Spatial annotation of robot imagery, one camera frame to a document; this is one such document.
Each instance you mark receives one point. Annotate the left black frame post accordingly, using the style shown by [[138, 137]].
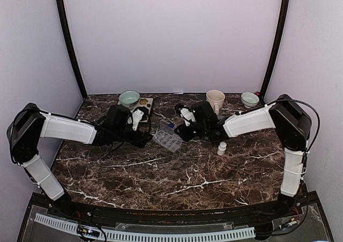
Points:
[[70, 48]]

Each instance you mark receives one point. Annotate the beige ceramic mug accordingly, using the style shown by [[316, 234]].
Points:
[[216, 99]]

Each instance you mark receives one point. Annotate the right black frame post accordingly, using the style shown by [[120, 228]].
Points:
[[275, 48]]

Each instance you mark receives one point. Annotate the small white pill bottle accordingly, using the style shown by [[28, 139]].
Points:
[[222, 148]]

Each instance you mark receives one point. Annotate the clear plastic pill organizer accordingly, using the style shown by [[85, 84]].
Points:
[[166, 137]]

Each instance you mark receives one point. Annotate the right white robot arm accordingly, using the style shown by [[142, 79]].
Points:
[[294, 123]]

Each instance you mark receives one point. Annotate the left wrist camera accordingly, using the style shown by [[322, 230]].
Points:
[[120, 116]]

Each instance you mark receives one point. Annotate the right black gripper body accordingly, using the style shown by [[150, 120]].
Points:
[[188, 136]]

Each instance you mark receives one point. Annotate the white slotted cable duct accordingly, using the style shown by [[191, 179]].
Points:
[[135, 232]]

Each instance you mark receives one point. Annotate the floral square plate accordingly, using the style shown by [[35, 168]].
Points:
[[143, 102]]

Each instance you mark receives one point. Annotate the black frame post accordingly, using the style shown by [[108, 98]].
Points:
[[70, 48], [275, 48]]

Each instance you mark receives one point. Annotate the green ceramic bowl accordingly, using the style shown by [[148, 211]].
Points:
[[129, 98], [249, 99]]

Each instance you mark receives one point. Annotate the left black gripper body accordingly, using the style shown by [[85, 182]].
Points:
[[120, 134]]

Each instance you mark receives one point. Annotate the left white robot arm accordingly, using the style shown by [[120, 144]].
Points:
[[31, 126]]

